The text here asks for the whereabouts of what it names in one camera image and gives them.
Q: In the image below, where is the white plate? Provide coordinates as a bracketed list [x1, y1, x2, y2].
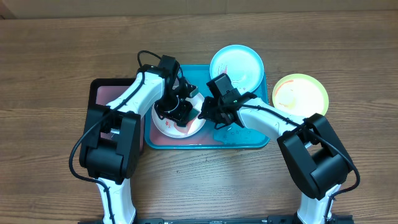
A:
[151, 93, 206, 139]

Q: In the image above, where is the pink sponge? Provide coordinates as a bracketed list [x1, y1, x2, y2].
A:
[174, 118, 199, 134]

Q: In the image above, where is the yellow plate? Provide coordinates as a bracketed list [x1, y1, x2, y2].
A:
[272, 73, 329, 117]

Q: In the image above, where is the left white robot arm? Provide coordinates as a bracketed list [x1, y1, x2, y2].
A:
[69, 60, 197, 223]

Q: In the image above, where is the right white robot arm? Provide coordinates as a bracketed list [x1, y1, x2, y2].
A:
[199, 94, 358, 223]

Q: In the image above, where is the dark rectangular sponge tray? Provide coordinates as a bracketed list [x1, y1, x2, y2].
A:
[88, 78, 145, 155]

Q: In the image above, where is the light blue plate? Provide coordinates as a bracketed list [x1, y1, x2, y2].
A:
[210, 45, 265, 94]

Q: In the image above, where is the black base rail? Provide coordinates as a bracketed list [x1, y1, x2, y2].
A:
[78, 214, 354, 224]

